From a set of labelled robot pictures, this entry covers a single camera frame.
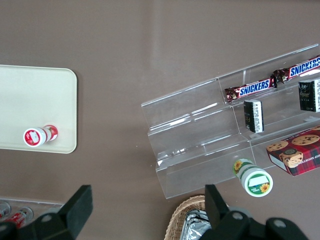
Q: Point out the Snickers chocolate bar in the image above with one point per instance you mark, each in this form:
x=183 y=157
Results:
x=302 y=67
x=252 y=88

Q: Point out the small black snack box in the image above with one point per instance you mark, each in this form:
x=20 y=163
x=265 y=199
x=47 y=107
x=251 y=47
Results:
x=308 y=96
x=252 y=116

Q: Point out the red tartan cookie box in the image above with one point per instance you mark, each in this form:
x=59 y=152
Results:
x=297 y=152

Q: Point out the beige plastic tray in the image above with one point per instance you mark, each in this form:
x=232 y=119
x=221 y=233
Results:
x=37 y=100

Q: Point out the clear acrylic tiered shelf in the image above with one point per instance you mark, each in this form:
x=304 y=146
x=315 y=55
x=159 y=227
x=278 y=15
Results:
x=190 y=130

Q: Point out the light wicker basket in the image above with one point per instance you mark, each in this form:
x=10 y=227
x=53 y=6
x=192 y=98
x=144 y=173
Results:
x=178 y=217

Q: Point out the green sunflower yogurt cup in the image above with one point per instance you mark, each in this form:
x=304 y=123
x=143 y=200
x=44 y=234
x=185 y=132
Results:
x=255 y=181

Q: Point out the stacked foil containers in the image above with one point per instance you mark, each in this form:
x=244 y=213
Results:
x=196 y=226

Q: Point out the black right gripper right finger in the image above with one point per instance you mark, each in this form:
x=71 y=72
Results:
x=212 y=205

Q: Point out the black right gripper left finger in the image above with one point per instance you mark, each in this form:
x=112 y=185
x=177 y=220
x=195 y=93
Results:
x=78 y=207

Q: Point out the clear acrylic bottle rack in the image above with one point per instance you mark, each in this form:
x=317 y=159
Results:
x=32 y=203

